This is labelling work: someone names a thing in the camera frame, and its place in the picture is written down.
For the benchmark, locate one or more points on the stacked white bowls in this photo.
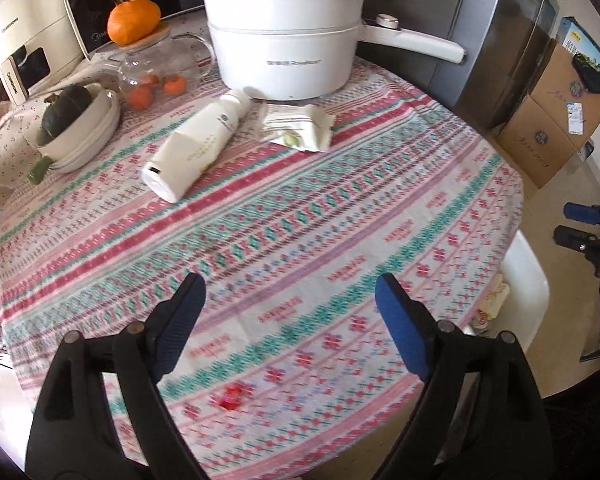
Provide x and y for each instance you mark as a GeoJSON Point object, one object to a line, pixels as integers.
{"type": "Point", "coordinates": [87, 135]}

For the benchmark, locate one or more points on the grey refrigerator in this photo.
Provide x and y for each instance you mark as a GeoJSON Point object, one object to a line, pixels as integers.
{"type": "Point", "coordinates": [490, 35]}

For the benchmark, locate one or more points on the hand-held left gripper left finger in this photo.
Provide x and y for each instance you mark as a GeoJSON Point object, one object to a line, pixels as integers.
{"type": "Point", "coordinates": [177, 330]}

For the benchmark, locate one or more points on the white electric cooking pot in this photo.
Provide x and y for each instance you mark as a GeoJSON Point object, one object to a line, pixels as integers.
{"type": "Point", "coordinates": [280, 35]}

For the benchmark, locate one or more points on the large orange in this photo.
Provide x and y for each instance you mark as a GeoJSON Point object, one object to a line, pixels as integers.
{"type": "Point", "coordinates": [132, 22]}

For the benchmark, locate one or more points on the white appliance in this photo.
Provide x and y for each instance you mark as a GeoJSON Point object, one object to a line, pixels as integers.
{"type": "Point", "coordinates": [35, 15]}

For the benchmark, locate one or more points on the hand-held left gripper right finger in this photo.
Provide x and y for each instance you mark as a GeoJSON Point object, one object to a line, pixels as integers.
{"type": "Point", "coordinates": [405, 330]}

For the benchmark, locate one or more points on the white small-print cloth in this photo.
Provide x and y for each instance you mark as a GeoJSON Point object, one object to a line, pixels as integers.
{"type": "Point", "coordinates": [5, 145]}

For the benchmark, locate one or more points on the black microwave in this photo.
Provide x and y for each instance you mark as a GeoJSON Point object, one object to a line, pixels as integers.
{"type": "Point", "coordinates": [90, 0]}

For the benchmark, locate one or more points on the dark green squash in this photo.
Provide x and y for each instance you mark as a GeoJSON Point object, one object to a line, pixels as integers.
{"type": "Point", "coordinates": [65, 110]}

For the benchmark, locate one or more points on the white plastic bottle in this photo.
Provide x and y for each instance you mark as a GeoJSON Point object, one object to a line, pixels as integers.
{"type": "Point", "coordinates": [190, 150]}

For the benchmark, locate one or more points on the white chair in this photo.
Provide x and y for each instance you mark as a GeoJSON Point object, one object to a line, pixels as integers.
{"type": "Point", "coordinates": [522, 280]}

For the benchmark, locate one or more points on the white and green packet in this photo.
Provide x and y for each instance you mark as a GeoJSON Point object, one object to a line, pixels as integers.
{"type": "Point", "coordinates": [295, 122]}

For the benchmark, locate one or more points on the cardboard box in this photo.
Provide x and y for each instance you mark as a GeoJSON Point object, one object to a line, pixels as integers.
{"type": "Point", "coordinates": [535, 145]}
{"type": "Point", "coordinates": [555, 90]}

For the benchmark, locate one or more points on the small orange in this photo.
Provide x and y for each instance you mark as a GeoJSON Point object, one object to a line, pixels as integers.
{"type": "Point", "coordinates": [174, 85]}
{"type": "Point", "coordinates": [141, 97]}
{"type": "Point", "coordinates": [150, 79]}

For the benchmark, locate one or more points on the blue printed box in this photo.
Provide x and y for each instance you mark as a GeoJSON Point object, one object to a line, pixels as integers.
{"type": "Point", "coordinates": [580, 35]}

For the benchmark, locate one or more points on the small green vegetable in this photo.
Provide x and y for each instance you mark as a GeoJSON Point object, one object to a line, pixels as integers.
{"type": "Point", "coordinates": [40, 170]}

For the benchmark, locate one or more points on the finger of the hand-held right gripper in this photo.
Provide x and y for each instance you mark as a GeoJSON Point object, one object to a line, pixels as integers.
{"type": "Point", "coordinates": [582, 213]}
{"type": "Point", "coordinates": [575, 239]}

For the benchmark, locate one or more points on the glass teapot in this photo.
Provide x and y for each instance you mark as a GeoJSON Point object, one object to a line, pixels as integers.
{"type": "Point", "coordinates": [145, 62]}

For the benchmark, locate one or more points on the red candy wrapper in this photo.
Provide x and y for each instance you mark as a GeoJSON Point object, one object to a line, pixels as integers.
{"type": "Point", "coordinates": [230, 396]}

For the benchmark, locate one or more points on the patterned tablecloth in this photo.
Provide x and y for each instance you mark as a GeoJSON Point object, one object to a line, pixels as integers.
{"type": "Point", "coordinates": [290, 240]}

